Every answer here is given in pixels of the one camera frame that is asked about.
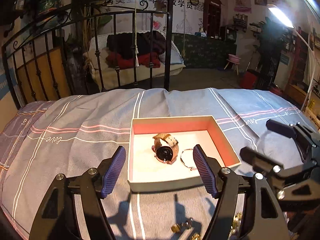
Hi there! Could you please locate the white floor lamp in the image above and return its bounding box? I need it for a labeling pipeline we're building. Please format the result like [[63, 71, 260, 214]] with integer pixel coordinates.
[[267, 4, 317, 109]]

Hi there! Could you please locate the green potted plant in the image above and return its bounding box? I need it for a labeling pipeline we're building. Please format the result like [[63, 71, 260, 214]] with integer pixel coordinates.
[[255, 17, 287, 90]]

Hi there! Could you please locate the striped blue bed sheet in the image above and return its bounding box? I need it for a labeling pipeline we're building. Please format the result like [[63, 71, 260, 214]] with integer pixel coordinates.
[[1, 88, 316, 239]]

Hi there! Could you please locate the thin gold bangle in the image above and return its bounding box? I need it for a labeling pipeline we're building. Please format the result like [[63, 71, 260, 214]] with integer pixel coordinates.
[[180, 148, 197, 171]]

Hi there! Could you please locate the red cushion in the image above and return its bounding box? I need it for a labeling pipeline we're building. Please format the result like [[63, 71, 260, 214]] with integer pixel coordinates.
[[106, 52, 161, 70]]

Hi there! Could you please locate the black iron bed frame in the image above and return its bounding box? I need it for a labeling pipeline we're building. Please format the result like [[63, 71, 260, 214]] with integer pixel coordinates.
[[1, 0, 174, 109]]

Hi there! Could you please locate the red bucket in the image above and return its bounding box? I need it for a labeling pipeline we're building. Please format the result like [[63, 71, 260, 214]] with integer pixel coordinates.
[[240, 69, 259, 89]]

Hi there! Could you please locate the rose gold wrist watch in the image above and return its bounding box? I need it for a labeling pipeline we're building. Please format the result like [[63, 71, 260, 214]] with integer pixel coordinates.
[[152, 133, 179, 165]]

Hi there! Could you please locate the red phone booth cabinet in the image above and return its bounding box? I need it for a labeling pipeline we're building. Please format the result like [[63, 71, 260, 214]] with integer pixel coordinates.
[[203, 0, 222, 37]]

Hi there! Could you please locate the pink stool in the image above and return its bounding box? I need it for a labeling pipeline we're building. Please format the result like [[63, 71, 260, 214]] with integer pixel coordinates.
[[224, 54, 241, 75]]

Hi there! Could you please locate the mint box with red lining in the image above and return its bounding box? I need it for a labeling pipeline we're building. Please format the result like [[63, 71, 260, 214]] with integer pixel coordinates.
[[127, 115, 241, 193]]

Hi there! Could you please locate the gold chain pile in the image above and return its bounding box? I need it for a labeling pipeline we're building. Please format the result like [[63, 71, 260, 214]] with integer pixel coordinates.
[[228, 212, 244, 235]]

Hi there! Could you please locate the white hanging swing chair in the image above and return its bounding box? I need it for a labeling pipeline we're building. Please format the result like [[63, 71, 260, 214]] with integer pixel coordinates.
[[83, 31, 186, 91]]

